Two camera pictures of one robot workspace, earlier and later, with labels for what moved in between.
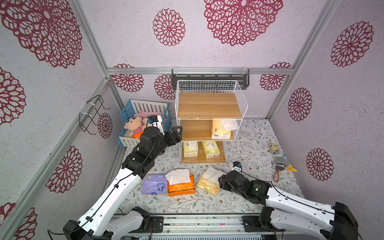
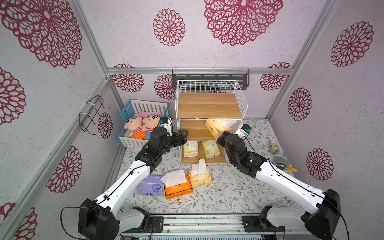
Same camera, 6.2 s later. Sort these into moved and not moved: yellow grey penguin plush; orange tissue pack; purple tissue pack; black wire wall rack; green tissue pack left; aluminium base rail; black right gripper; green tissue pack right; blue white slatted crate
Moved: black right gripper; purple tissue pack; orange tissue pack
Not moved: green tissue pack left; black wire wall rack; aluminium base rail; yellow grey penguin plush; blue white slatted crate; green tissue pack right
